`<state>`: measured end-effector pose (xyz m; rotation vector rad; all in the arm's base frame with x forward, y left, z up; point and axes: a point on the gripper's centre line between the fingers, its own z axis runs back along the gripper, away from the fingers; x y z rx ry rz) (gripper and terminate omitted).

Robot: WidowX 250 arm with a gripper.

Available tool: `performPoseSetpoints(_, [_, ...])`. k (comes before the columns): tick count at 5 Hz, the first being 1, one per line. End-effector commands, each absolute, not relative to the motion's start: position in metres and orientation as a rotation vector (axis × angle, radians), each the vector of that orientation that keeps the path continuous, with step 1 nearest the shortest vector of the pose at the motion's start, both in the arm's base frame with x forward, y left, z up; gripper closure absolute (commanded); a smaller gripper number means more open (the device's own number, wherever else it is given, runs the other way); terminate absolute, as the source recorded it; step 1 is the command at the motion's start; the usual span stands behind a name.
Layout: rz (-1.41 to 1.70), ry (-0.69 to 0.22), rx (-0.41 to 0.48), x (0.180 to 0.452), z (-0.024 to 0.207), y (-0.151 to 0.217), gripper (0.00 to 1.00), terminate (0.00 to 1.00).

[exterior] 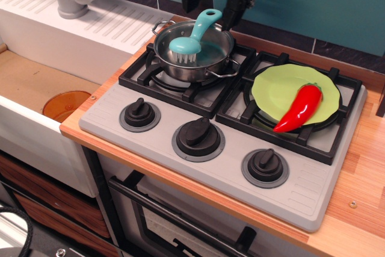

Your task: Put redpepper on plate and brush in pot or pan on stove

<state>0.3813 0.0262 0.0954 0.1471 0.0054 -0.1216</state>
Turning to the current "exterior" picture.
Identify stainless steel pot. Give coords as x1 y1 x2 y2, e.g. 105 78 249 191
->
153 20 240 82

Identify orange sink drain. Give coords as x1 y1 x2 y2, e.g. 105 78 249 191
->
42 90 91 123

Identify red toy chili pepper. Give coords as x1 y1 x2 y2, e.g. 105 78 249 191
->
273 83 323 133

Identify teal wall cabinet right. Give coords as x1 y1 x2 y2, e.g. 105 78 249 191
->
242 0 384 56

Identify black right stove knob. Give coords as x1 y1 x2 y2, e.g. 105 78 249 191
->
241 149 289 189

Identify black stove knob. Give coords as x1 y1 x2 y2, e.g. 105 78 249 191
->
119 98 161 133
241 149 289 189
171 117 226 163

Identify teal dish brush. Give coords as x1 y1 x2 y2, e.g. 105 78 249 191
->
168 8 223 64

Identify white toy sink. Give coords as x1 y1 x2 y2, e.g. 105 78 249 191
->
1 0 171 197

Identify wooden drawer fronts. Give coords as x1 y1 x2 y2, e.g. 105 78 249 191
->
1 152 119 256

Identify light green plastic plate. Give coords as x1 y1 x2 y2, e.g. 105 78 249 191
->
251 64 340 125

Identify black left stove knob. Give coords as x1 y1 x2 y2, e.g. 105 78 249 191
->
119 98 161 133

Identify black braided foreground cable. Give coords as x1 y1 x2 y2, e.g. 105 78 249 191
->
0 206 34 257

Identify oven door with black handle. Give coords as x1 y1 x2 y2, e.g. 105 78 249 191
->
107 170 271 257

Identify grey toy stove top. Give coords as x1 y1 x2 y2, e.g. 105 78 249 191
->
78 43 368 234

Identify black middle stove knob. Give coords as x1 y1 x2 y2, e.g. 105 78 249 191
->
171 117 226 163

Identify black burner grate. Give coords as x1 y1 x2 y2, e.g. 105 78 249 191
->
119 43 257 119
216 52 367 165

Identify wooden countertop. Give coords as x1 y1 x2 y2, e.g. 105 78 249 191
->
60 32 384 256

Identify black right burner grate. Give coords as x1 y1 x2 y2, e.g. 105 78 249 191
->
216 52 367 165

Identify black left burner grate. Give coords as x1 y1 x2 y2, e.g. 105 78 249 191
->
119 43 257 119

